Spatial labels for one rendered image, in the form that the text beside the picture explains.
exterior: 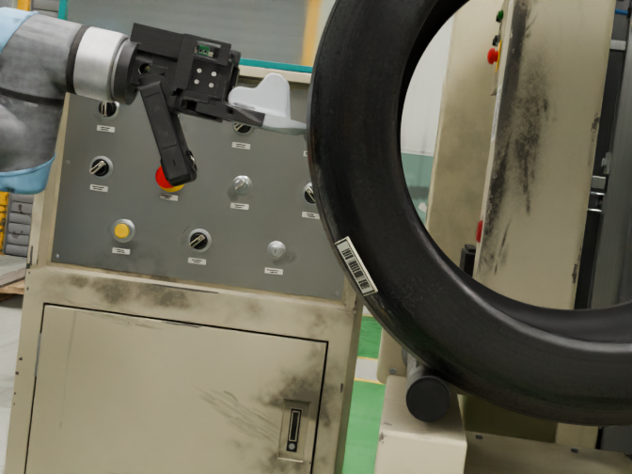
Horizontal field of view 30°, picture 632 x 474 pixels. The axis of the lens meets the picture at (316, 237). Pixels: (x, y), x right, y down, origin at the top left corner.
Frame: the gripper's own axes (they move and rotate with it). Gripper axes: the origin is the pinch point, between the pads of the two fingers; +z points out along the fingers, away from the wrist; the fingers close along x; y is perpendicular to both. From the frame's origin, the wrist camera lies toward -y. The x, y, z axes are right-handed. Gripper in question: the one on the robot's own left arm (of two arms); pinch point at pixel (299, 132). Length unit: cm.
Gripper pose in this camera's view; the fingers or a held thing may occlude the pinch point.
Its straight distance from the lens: 126.2
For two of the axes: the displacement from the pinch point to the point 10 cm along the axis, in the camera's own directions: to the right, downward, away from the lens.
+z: 9.7, 2.4, -0.7
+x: 0.8, -0.3, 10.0
